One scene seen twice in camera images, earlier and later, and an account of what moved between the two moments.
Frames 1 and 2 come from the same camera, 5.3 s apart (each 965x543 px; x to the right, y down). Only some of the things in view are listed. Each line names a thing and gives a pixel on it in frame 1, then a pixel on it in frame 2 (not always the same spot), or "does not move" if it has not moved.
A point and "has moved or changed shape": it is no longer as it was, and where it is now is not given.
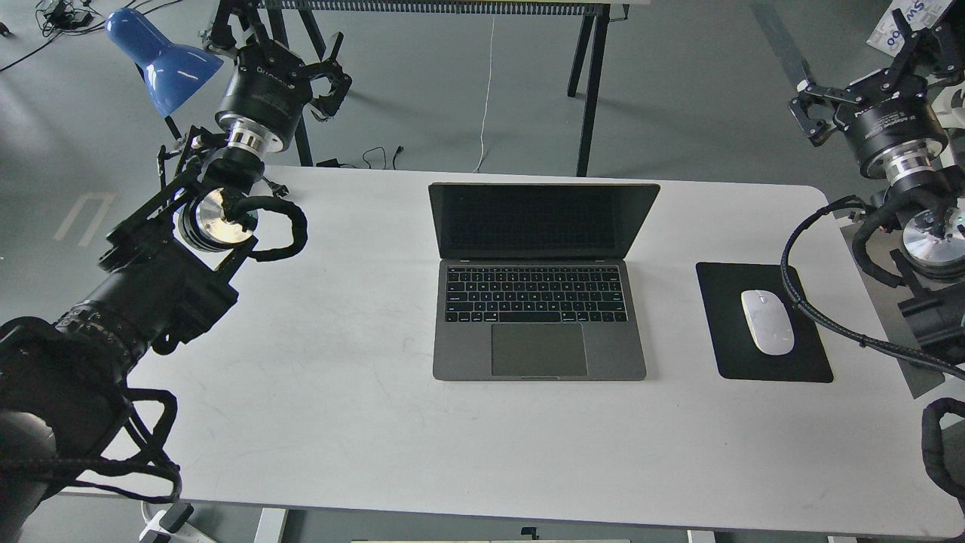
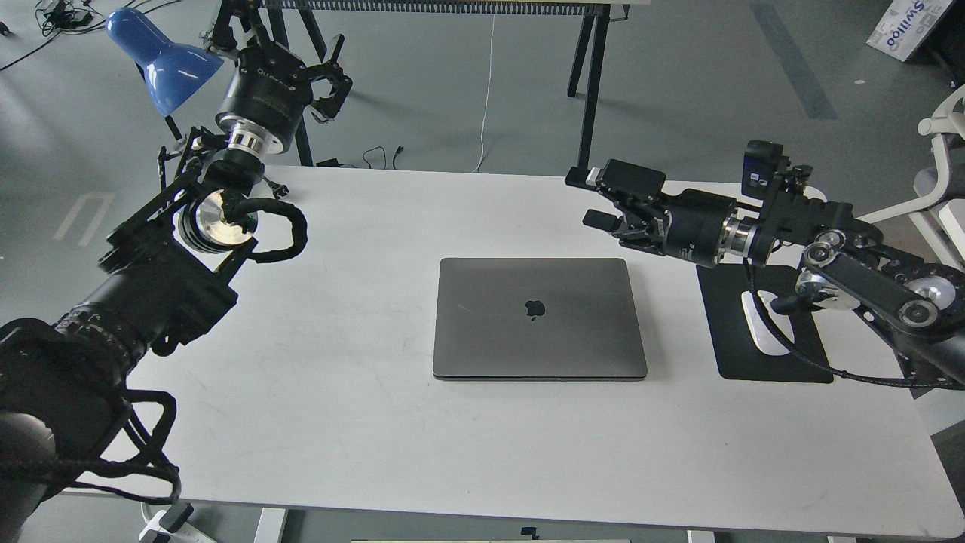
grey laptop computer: x=534 y=282 has moved or changed shape
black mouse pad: x=723 y=286 does not move
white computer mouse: x=769 y=321 does not move
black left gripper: x=268 y=91 does not move
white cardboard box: x=888 y=37 does not move
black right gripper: x=890 y=124 → x=690 y=225
